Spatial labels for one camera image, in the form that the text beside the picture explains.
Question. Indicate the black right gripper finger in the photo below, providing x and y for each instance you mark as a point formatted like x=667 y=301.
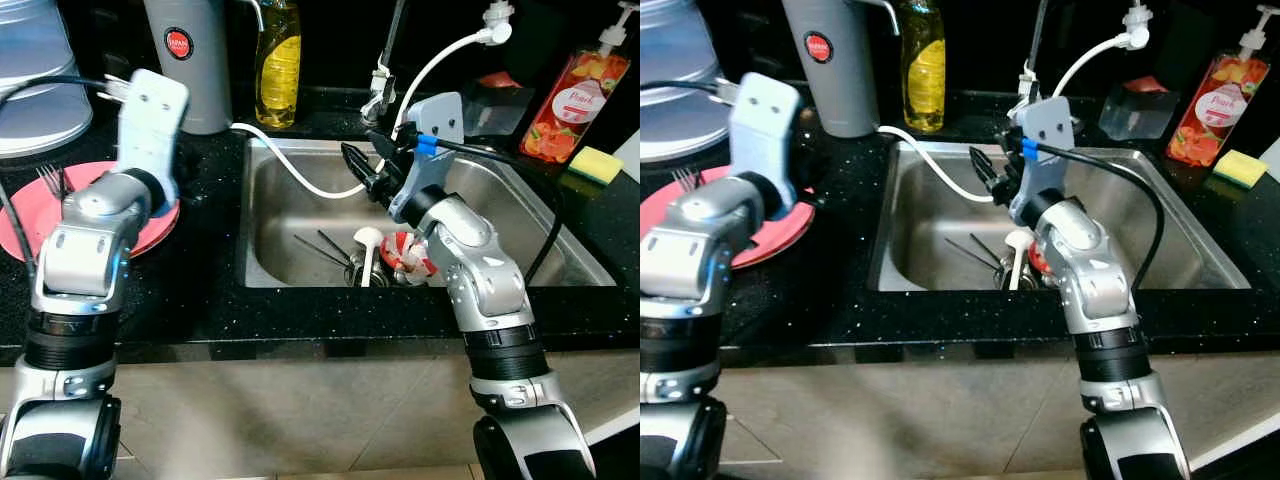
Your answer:
x=384 y=146
x=355 y=163
x=981 y=165
x=1007 y=148

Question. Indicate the white soup spoon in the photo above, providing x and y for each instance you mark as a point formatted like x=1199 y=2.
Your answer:
x=367 y=240
x=1017 y=243

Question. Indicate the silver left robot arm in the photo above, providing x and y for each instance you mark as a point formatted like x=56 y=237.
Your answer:
x=85 y=260
x=690 y=270

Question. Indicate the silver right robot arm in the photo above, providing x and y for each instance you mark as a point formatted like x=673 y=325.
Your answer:
x=485 y=280
x=1100 y=290

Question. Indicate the chrome sink faucet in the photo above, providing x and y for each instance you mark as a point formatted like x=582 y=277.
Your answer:
x=1029 y=95
x=378 y=95

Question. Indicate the grey cylinder with red logo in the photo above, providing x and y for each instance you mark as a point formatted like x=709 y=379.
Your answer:
x=190 y=85
x=832 y=90

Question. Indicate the black chopstick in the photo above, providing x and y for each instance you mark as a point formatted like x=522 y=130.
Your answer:
x=336 y=246
x=320 y=250
x=988 y=250
x=972 y=254

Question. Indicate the pink plate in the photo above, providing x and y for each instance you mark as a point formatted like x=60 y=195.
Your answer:
x=20 y=225
x=790 y=225

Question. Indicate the metal sink drain strainer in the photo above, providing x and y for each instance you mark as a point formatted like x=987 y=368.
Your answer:
x=352 y=275
x=1002 y=280

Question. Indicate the yellow dish soap bottle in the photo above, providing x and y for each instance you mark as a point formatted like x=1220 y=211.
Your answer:
x=923 y=80
x=278 y=75

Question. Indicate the stainless steel sink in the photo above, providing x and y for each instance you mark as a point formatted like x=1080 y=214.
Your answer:
x=490 y=200
x=1190 y=235

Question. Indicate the clear plastic container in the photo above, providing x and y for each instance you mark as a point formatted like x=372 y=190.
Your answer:
x=1138 y=112
x=498 y=108

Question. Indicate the metal fork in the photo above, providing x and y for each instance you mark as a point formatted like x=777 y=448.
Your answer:
x=52 y=182
x=686 y=181

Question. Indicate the large clear water jug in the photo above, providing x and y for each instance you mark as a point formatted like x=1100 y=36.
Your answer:
x=680 y=85
x=40 y=80

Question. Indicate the peach hand soap pump bottle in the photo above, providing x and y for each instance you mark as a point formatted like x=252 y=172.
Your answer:
x=1220 y=110
x=578 y=105

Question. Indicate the yellow green sponge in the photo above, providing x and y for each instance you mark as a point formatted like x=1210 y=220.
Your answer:
x=595 y=167
x=1240 y=170

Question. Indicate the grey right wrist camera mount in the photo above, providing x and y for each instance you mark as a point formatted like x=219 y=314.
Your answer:
x=438 y=120
x=1048 y=125

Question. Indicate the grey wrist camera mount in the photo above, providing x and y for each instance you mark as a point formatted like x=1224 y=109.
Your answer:
x=438 y=120
x=1048 y=125
x=765 y=135
x=152 y=130

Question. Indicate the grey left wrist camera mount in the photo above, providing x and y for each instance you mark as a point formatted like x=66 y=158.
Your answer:
x=152 y=130
x=765 y=135

